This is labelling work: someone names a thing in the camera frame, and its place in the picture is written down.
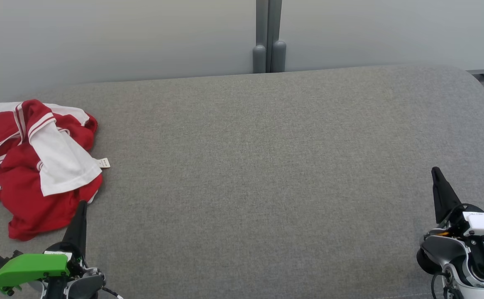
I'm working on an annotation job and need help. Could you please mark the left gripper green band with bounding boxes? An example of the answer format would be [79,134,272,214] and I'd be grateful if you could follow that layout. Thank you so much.
[0,201,89,292]

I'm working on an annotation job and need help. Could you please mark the red Bulls 23 jersey shirt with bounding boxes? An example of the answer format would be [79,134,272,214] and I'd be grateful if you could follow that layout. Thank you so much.
[0,99,111,241]

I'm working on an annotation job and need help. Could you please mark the grey door frame post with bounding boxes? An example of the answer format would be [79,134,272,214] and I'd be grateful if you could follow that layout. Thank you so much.
[253,0,287,74]

